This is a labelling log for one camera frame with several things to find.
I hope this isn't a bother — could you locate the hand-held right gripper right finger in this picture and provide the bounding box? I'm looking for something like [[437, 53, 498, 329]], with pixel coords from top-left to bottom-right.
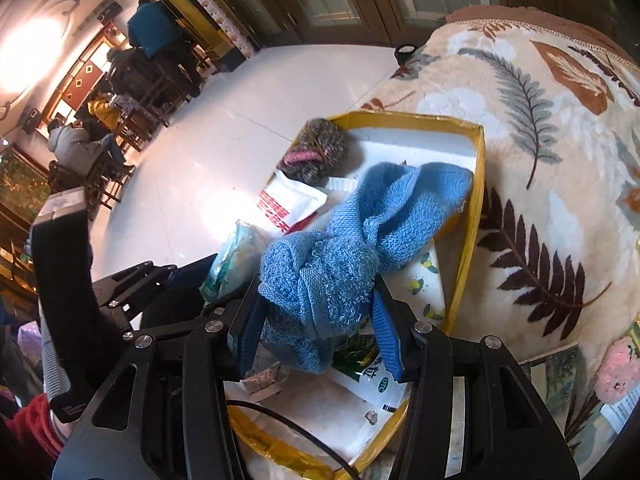
[[370, 277, 581, 480]]

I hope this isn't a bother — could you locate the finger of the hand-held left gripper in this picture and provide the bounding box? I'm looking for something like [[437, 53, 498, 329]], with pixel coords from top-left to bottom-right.
[[95, 255, 216, 311], [122, 300, 241, 336]]

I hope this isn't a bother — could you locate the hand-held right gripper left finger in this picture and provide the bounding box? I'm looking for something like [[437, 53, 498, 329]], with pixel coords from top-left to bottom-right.
[[52, 272, 268, 480]]

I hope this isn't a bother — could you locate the green white sachet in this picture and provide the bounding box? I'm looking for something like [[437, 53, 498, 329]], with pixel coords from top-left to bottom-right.
[[330, 332, 416, 413]]

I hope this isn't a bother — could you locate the pale blue tissue pack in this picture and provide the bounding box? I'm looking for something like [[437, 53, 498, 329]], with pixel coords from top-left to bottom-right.
[[200, 219, 273, 302]]

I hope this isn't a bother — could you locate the white lemon print packet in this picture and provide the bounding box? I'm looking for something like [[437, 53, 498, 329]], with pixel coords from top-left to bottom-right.
[[395, 240, 447, 323]]

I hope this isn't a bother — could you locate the blue towel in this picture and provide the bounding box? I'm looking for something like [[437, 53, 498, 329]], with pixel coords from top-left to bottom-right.
[[257, 161, 475, 375]]

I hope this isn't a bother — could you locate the white packet red print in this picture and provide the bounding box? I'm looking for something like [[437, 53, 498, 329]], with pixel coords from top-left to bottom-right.
[[256, 170, 328, 236]]

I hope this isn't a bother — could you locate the white foam box yellow tape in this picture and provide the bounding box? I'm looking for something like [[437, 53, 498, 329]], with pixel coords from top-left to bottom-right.
[[225, 110, 487, 480]]

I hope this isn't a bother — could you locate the person's left forearm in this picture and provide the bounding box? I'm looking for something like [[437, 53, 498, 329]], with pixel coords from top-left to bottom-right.
[[0, 392, 66, 480]]

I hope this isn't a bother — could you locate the small torn sachet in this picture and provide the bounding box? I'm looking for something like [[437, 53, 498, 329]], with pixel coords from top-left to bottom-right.
[[242, 365, 286, 403]]

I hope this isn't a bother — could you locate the wooden chair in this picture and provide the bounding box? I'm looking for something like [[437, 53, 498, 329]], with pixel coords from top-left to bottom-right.
[[50, 150, 136, 211]]

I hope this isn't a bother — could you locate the pale green printed packet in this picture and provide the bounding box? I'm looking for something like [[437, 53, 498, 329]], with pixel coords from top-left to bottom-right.
[[520, 347, 581, 411]]

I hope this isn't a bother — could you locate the pink fluffy ball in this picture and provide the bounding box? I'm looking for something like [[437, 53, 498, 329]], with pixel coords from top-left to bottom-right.
[[594, 336, 640, 406]]

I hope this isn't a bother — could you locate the leaf printed blanket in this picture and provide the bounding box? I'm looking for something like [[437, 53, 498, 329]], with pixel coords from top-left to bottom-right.
[[360, 5, 640, 480]]

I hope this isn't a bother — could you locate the white leaflet sachet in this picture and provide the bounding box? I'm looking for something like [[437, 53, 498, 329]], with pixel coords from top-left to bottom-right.
[[600, 400, 640, 436]]

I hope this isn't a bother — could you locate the round ceiling lamp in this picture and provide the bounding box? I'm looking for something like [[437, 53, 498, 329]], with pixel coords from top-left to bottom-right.
[[10, 15, 76, 76]]

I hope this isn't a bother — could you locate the row of white red boxes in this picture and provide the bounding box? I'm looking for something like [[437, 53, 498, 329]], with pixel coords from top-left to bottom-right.
[[197, 0, 258, 58]]

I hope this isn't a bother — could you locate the black cable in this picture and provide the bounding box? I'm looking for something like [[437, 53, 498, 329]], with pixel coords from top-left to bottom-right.
[[225, 399, 361, 480]]

